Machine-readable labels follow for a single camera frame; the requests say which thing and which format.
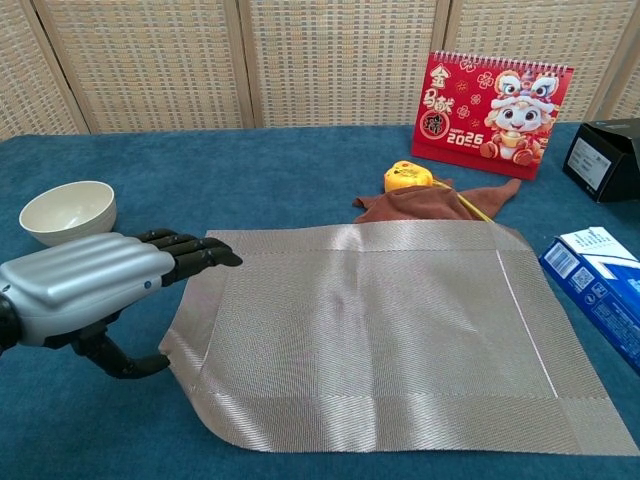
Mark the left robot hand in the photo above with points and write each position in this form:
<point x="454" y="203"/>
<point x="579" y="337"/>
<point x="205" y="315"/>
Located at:
<point x="85" y="275"/>

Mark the white bowl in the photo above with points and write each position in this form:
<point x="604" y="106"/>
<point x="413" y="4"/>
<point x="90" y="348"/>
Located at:
<point x="70" y="207"/>

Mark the beige woven placemat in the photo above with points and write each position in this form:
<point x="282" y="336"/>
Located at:
<point x="375" y="340"/>

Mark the blue felt table cover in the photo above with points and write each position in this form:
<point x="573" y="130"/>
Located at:
<point x="250" y="170"/>

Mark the woven bamboo folding screen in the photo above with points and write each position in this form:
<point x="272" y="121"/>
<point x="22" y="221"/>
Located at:
<point x="325" y="60"/>

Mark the brown cloth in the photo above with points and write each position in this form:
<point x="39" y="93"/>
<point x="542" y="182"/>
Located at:
<point x="415" y="207"/>

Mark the red desk calendar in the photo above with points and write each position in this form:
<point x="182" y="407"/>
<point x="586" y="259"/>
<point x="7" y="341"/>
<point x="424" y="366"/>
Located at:
<point x="475" y="115"/>

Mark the blue and white carton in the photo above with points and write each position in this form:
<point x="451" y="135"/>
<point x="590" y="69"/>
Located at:
<point x="600" y="290"/>

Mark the black cardboard box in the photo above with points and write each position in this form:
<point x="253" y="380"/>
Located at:
<point x="605" y="160"/>

